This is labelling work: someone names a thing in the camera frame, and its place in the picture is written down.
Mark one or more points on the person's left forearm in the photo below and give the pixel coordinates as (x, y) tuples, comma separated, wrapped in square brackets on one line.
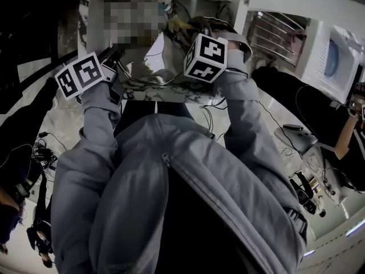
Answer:
[(99, 116)]

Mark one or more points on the person's right forearm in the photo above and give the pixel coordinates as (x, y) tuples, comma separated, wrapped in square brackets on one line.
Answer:
[(242, 110)]

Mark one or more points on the pink plastic basin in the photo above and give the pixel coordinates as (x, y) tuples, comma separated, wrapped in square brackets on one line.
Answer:
[(299, 41)]

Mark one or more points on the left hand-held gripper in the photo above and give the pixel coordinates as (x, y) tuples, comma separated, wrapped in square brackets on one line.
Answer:
[(82, 76)]

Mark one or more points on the person's grey jacket torso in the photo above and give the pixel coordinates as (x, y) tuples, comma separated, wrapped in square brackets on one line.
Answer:
[(137, 210)]

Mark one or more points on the person's black trousers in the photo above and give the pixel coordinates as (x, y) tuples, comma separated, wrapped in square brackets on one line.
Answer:
[(142, 113)]

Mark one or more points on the black metal work table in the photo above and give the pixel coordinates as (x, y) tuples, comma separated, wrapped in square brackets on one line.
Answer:
[(31, 24)]

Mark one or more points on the blue oval basin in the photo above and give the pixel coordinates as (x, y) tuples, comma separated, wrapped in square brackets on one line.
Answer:
[(331, 58)]

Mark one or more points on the marble sink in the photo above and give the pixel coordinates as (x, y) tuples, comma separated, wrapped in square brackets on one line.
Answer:
[(171, 94)]

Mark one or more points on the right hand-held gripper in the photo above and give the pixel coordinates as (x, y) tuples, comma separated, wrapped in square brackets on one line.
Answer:
[(208, 58)]

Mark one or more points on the white light strip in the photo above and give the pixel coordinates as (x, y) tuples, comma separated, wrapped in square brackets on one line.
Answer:
[(309, 253), (356, 231)]

